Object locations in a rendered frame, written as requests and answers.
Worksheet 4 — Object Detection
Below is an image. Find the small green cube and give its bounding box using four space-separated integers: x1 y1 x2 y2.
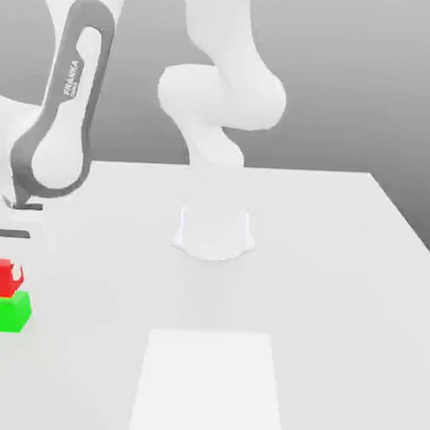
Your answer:
0 289 34 335

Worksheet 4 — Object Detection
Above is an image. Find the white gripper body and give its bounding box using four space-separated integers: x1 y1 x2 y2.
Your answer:
0 218 56 254

